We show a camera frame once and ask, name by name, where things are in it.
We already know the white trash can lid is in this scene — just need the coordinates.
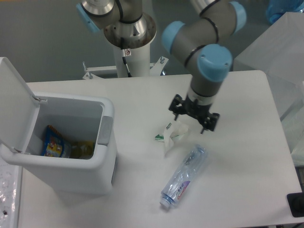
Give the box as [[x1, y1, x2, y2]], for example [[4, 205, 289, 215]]
[[0, 57, 47, 152]]

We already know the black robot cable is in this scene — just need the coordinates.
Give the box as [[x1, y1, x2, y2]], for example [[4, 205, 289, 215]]
[[120, 37, 132, 78]]

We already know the white trash can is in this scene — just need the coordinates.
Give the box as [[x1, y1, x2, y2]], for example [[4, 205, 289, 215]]
[[0, 93, 117, 195]]

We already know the black device at edge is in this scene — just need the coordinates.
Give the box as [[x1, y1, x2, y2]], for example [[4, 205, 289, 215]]
[[287, 192, 304, 218]]

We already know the white tissue wrapper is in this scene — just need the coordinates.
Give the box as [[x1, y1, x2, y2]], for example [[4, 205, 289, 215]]
[[154, 121, 190, 156]]

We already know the blue snack packet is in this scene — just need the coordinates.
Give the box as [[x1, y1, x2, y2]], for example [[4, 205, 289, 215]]
[[41, 125, 71, 158]]

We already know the clear plastic water bottle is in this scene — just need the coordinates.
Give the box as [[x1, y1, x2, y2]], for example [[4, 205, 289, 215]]
[[160, 144, 208, 210]]

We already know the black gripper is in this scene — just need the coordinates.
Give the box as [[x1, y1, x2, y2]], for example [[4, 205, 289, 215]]
[[169, 94, 220, 134]]

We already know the blue water jug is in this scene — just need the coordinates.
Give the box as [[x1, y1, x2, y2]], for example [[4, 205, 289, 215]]
[[266, 0, 304, 24]]

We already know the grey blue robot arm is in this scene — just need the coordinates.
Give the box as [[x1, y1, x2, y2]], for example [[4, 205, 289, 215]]
[[76, 0, 247, 131]]

